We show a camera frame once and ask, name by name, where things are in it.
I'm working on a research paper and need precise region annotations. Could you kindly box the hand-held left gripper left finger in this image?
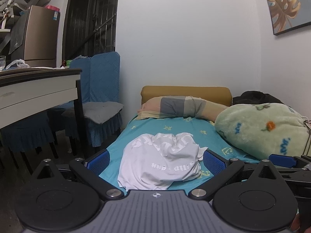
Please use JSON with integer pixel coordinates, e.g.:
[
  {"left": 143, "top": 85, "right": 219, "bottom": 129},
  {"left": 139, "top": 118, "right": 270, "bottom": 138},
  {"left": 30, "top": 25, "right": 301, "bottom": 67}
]
[{"left": 31, "top": 149, "right": 124, "bottom": 200}]

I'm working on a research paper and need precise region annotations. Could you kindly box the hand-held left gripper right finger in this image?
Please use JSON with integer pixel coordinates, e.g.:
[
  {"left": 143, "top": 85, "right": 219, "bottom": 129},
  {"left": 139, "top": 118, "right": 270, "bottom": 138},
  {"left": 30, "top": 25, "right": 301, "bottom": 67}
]
[{"left": 189, "top": 149, "right": 280, "bottom": 200}]

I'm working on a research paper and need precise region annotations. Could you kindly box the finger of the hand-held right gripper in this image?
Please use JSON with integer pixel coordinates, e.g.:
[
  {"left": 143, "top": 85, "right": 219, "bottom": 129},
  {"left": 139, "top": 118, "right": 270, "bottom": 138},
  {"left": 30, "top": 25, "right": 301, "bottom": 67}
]
[{"left": 268, "top": 154, "right": 304, "bottom": 169}]

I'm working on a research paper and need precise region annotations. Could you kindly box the white printed t-shirt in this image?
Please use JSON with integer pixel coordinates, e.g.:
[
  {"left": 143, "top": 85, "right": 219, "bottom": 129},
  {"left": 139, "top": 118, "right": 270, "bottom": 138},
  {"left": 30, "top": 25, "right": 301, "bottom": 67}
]
[{"left": 117, "top": 132, "right": 209, "bottom": 192}]

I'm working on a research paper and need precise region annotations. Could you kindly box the green plush blanket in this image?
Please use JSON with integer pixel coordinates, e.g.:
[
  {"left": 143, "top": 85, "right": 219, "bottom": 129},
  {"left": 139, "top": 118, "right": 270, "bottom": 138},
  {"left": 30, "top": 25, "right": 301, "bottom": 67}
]
[{"left": 214, "top": 103, "right": 311, "bottom": 161}]

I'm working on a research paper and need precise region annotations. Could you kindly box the grey seat cushion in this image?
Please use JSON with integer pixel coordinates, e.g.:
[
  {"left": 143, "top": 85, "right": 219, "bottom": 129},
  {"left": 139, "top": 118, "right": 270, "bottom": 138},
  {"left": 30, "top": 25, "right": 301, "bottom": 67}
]
[{"left": 61, "top": 101, "right": 124, "bottom": 124}]

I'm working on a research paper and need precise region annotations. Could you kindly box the teal printed bed sheet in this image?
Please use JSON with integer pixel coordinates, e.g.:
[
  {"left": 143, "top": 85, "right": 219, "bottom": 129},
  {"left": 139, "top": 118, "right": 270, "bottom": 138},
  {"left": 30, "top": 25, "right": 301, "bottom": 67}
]
[{"left": 97, "top": 115, "right": 261, "bottom": 195}]

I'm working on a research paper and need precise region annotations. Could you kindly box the dark clothing pile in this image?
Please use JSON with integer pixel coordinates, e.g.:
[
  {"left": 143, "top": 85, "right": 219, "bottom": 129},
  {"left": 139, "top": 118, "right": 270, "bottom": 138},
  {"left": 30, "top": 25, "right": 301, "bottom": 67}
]
[{"left": 232, "top": 91, "right": 293, "bottom": 108}]

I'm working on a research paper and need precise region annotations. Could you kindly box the plaid pillow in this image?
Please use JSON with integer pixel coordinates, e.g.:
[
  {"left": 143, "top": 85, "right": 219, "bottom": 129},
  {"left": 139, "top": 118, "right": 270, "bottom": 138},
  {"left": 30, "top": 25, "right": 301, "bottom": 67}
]
[{"left": 137, "top": 96, "right": 229, "bottom": 123}]

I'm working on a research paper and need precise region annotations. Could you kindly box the tan bed headboard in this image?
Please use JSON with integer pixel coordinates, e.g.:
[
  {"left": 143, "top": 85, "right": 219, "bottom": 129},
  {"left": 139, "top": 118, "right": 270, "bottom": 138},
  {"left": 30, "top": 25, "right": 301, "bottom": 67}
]
[{"left": 140, "top": 85, "right": 233, "bottom": 107}]

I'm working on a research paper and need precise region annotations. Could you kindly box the blue covered chair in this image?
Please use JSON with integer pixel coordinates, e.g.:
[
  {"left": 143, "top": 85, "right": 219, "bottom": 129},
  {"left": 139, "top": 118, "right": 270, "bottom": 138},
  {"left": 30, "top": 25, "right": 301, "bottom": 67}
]
[
  {"left": 0, "top": 112, "right": 59, "bottom": 175},
  {"left": 61, "top": 52, "right": 124, "bottom": 148},
  {"left": 47, "top": 56, "right": 92, "bottom": 117}
]

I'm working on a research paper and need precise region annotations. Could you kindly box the white and black table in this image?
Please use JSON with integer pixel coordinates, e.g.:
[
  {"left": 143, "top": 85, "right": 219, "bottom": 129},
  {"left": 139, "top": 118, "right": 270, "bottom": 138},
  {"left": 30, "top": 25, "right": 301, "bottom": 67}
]
[{"left": 0, "top": 67, "right": 90, "bottom": 161}]

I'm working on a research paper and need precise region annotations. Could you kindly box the white plastic bag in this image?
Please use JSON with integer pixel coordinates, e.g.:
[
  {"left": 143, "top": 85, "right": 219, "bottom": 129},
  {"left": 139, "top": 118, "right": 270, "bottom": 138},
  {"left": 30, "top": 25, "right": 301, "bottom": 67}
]
[{"left": 5, "top": 59, "right": 31, "bottom": 70}]

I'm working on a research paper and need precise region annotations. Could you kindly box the bronze refrigerator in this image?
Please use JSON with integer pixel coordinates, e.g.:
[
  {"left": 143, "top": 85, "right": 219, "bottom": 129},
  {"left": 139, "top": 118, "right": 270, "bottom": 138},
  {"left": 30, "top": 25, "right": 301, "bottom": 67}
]
[{"left": 23, "top": 5, "right": 60, "bottom": 68}]

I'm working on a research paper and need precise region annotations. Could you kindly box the dark door with grille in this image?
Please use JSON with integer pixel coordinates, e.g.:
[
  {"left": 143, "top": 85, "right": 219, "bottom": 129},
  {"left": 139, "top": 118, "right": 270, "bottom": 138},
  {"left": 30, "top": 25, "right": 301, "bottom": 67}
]
[{"left": 62, "top": 0, "right": 121, "bottom": 61}]

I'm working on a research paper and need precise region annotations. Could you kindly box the dark hanging cloth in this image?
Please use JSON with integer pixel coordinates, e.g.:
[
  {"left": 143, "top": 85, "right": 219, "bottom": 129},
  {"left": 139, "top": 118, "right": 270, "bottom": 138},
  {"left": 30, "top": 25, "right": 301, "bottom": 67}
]
[{"left": 8, "top": 11, "right": 30, "bottom": 54}]

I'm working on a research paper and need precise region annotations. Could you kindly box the framed gold leaf picture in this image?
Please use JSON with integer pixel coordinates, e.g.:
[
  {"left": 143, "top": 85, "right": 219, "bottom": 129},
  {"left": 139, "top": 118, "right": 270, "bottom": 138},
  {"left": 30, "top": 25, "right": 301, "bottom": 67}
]
[{"left": 261, "top": 0, "right": 311, "bottom": 36}]

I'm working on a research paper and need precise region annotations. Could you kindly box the black cable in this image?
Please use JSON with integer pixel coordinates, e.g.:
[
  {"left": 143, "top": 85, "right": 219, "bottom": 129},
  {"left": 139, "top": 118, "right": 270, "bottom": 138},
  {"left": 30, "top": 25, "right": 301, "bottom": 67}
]
[{"left": 302, "top": 118, "right": 311, "bottom": 156}]

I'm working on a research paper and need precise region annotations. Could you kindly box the white wall shelf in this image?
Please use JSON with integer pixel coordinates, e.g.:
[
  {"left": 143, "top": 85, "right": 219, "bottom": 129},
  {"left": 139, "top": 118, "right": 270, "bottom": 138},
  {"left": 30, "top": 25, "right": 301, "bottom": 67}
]
[{"left": 0, "top": 0, "right": 33, "bottom": 33}]

